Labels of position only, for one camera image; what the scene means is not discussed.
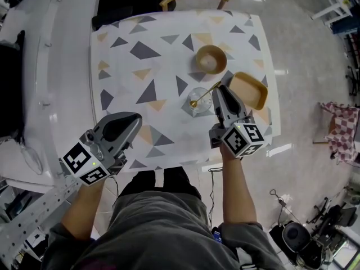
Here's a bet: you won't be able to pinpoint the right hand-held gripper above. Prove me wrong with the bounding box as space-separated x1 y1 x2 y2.
208 84 266 159

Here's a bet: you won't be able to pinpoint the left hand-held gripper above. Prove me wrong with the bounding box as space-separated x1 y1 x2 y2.
58 111 143 186

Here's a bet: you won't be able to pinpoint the clear drinking glass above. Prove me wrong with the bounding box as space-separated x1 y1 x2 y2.
187 87 214 115

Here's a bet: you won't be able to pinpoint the small golden spoon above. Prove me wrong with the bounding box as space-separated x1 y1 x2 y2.
189 80 222 108

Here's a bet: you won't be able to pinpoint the person's right forearm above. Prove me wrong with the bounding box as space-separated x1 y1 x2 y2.
219 145 258 224

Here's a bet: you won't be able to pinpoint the person's left forearm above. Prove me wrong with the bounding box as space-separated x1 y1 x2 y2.
60 175 109 240

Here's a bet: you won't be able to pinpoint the rectangular wooden bowl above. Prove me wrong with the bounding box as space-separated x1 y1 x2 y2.
227 71 268 111

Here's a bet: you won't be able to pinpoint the triangle patterned tablecloth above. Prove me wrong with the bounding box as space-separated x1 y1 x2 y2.
89 9 273 174

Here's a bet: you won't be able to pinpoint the round wooden bowl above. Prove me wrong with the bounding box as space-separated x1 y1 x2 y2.
195 44 228 75

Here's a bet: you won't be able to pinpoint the person's black trousers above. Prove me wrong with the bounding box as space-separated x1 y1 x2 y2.
119 167 202 199

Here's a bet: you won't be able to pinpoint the white shelving unit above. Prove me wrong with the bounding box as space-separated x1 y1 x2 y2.
0 0 99 194

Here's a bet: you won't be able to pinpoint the clear plastic bag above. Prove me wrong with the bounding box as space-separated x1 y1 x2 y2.
21 143 44 176

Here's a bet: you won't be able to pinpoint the black office chair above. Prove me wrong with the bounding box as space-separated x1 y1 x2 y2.
92 0 174 32

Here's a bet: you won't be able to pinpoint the person's grey shirt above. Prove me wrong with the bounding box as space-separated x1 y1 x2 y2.
42 191 285 270

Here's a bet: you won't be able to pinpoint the black large case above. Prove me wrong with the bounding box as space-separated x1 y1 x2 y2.
0 29 26 140

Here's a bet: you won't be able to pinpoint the checkered pink cloth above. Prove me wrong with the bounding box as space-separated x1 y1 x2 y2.
319 101 360 165

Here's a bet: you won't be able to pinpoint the white side table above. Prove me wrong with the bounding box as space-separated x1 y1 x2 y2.
310 0 354 25

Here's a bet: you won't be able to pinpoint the blue device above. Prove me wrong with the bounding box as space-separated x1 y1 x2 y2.
212 226 224 243

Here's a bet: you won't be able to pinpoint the black round case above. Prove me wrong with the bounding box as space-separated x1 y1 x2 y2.
268 220 329 267

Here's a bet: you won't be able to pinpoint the grey perforated metal rail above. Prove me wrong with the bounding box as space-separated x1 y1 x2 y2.
0 175 85 264

